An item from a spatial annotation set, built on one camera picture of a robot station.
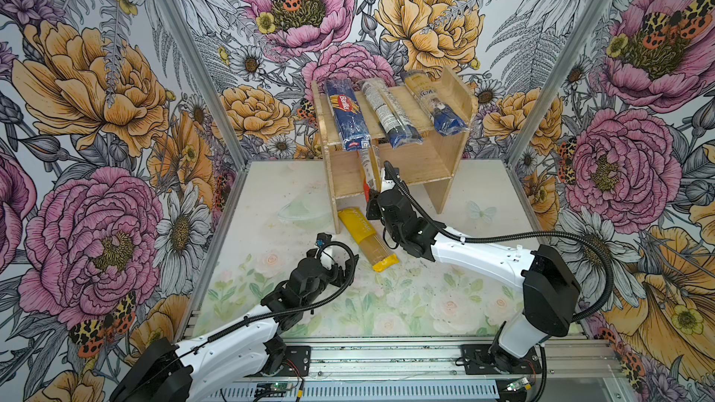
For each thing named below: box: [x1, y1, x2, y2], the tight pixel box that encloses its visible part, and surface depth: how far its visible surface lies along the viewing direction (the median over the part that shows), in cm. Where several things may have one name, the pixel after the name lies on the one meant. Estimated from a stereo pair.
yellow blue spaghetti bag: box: [400, 70, 469, 137], surface depth 73 cm
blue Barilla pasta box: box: [324, 78, 372, 152], surface depth 70 cm
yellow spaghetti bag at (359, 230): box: [337, 207, 400, 273], surface depth 95 cm
